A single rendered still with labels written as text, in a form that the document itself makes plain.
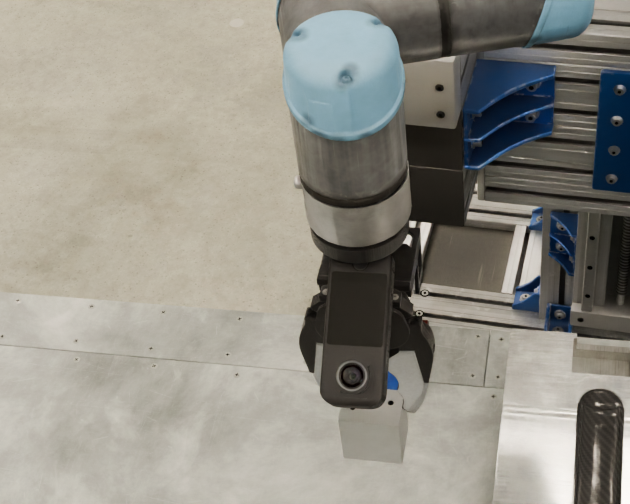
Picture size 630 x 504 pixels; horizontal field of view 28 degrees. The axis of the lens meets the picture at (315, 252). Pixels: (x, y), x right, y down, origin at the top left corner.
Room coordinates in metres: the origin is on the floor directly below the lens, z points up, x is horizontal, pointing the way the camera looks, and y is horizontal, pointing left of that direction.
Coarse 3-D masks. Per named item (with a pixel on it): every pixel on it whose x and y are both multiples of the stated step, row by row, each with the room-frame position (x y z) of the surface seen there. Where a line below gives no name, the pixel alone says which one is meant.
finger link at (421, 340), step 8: (408, 320) 0.60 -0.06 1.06; (416, 320) 0.60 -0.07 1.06; (416, 328) 0.60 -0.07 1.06; (424, 328) 0.60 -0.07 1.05; (416, 336) 0.60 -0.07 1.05; (424, 336) 0.60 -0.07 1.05; (432, 336) 0.60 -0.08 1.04; (408, 344) 0.60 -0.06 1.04; (416, 344) 0.60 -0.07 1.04; (424, 344) 0.60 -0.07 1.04; (432, 344) 0.60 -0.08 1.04; (416, 352) 0.60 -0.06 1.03; (424, 352) 0.60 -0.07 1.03; (432, 352) 0.59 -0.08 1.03; (424, 360) 0.60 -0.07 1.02; (432, 360) 0.59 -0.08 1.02; (424, 368) 0.60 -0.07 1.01; (424, 376) 0.60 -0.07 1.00
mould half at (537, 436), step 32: (512, 352) 0.69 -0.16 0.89; (544, 352) 0.69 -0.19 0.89; (512, 384) 0.66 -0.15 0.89; (544, 384) 0.65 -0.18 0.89; (576, 384) 0.65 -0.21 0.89; (608, 384) 0.64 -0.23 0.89; (512, 416) 0.63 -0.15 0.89; (544, 416) 0.62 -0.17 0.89; (576, 416) 0.62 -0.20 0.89; (512, 448) 0.60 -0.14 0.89; (544, 448) 0.59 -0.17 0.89; (512, 480) 0.57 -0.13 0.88; (544, 480) 0.56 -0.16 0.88
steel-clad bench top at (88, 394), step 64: (0, 320) 0.91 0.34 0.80; (64, 320) 0.90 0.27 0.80; (128, 320) 0.88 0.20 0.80; (192, 320) 0.87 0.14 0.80; (256, 320) 0.85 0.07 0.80; (0, 384) 0.82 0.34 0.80; (64, 384) 0.81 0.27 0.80; (128, 384) 0.80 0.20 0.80; (192, 384) 0.78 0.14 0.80; (256, 384) 0.77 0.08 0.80; (448, 384) 0.74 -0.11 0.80; (0, 448) 0.74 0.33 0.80; (64, 448) 0.73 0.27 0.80; (128, 448) 0.72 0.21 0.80; (192, 448) 0.71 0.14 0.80; (256, 448) 0.70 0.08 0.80; (320, 448) 0.69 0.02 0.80; (448, 448) 0.66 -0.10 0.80
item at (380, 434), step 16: (400, 400) 0.61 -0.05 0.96; (352, 416) 0.60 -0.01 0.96; (368, 416) 0.60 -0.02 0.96; (384, 416) 0.60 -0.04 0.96; (400, 416) 0.59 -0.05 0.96; (352, 432) 0.60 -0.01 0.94; (368, 432) 0.59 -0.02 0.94; (384, 432) 0.59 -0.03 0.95; (400, 432) 0.59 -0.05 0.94; (352, 448) 0.60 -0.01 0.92; (368, 448) 0.59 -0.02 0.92; (384, 448) 0.59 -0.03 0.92; (400, 448) 0.58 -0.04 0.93
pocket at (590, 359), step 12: (576, 348) 0.70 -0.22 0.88; (588, 348) 0.70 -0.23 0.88; (600, 348) 0.69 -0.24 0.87; (612, 348) 0.69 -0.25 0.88; (624, 348) 0.69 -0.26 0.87; (576, 360) 0.69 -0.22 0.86; (588, 360) 0.69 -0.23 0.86; (600, 360) 0.69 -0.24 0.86; (612, 360) 0.69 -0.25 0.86; (624, 360) 0.69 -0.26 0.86; (576, 372) 0.68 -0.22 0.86; (588, 372) 0.68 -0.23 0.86; (600, 372) 0.68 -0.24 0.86; (612, 372) 0.68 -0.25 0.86; (624, 372) 0.67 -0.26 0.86
